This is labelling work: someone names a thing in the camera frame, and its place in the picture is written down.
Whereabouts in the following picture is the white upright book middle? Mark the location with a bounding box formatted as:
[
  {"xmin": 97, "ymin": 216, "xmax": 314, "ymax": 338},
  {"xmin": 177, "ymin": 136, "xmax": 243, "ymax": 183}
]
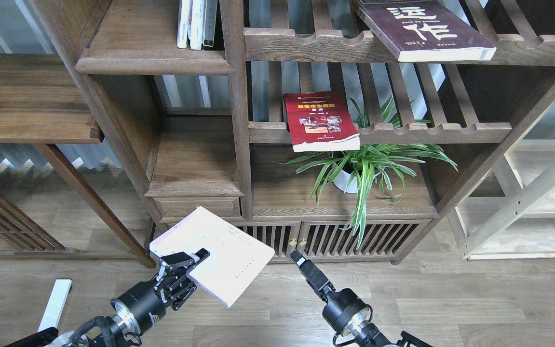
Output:
[{"xmin": 188, "ymin": 0, "xmax": 206, "ymax": 50}]

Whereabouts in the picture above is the red paperback book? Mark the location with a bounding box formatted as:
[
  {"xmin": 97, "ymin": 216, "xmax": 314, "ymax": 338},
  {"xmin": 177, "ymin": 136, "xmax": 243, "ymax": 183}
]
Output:
[{"xmin": 283, "ymin": 92, "xmax": 361, "ymax": 152}]

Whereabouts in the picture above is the dark wooden bookshelf cabinet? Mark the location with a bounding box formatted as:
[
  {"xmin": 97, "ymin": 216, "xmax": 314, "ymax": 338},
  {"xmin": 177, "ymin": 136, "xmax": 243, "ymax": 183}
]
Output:
[{"xmin": 31, "ymin": 0, "xmax": 555, "ymax": 264}]

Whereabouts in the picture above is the green spider plant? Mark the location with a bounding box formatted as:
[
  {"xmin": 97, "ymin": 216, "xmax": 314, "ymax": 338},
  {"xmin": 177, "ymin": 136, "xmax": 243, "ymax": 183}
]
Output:
[{"xmin": 279, "ymin": 95, "xmax": 459, "ymax": 250}]

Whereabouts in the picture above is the dark wooden side table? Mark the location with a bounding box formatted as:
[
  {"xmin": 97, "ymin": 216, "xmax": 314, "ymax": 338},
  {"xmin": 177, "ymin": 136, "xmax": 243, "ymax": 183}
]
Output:
[{"xmin": 0, "ymin": 53, "xmax": 155, "ymax": 268}]

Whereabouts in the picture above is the dark green upright book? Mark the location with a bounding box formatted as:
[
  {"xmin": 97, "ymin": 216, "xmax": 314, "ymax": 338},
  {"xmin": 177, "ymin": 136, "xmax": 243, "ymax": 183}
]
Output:
[{"xmin": 202, "ymin": 0, "xmax": 218, "ymax": 50}]

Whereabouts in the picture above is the white upright book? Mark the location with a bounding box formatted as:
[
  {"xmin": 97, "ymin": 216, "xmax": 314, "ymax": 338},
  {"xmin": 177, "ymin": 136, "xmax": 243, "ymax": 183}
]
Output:
[
  {"xmin": 176, "ymin": 0, "xmax": 193, "ymax": 49},
  {"xmin": 188, "ymin": 0, "xmax": 206, "ymax": 50}
]

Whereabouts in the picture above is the white plant pot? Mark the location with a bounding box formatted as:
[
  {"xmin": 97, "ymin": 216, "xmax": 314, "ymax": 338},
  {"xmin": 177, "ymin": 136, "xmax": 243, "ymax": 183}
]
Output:
[{"xmin": 333, "ymin": 162, "xmax": 359, "ymax": 194}]

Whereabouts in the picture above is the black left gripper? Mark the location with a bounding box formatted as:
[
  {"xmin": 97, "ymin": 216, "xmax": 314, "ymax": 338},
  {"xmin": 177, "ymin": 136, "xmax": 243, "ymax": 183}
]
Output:
[{"xmin": 110, "ymin": 248, "xmax": 210, "ymax": 335}]

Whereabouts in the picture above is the pale lavender paperback book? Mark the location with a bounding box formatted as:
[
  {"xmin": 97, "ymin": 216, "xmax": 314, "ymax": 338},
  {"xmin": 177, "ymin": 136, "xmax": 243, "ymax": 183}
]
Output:
[{"xmin": 149, "ymin": 207, "xmax": 274, "ymax": 307}]

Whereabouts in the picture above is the white metal leg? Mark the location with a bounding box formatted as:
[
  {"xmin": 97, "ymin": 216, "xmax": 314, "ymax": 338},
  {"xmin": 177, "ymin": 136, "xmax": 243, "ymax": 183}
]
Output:
[{"xmin": 37, "ymin": 279, "xmax": 72, "ymax": 332}]

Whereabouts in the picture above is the maroon book with white characters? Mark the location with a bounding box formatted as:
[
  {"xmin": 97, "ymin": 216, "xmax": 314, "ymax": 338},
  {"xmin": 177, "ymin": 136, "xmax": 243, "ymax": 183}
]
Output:
[{"xmin": 350, "ymin": 0, "xmax": 496, "ymax": 62}]

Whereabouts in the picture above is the white upright book left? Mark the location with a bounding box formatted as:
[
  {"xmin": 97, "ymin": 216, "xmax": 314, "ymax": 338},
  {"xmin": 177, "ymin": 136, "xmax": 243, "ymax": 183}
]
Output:
[{"xmin": 176, "ymin": 0, "xmax": 193, "ymax": 49}]

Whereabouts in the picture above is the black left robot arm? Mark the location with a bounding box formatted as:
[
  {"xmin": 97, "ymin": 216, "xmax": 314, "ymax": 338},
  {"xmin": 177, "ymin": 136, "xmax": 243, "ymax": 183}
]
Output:
[{"xmin": 10, "ymin": 248, "xmax": 210, "ymax": 347}]

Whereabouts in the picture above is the light wooden shelf rack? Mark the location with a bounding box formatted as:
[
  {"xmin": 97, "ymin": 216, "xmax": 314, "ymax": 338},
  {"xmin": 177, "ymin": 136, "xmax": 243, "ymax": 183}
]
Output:
[{"xmin": 447, "ymin": 105, "xmax": 555, "ymax": 260}]

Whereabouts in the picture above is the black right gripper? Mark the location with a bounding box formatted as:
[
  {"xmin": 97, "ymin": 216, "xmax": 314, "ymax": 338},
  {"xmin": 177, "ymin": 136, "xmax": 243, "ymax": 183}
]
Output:
[{"xmin": 290, "ymin": 250, "xmax": 373, "ymax": 335}]

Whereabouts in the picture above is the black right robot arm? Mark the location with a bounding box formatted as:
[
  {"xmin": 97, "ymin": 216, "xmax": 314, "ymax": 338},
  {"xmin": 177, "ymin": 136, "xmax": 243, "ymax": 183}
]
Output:
[{"xmin": 290, "ymin": 250, "xmax": 430, "ymax": 347}]

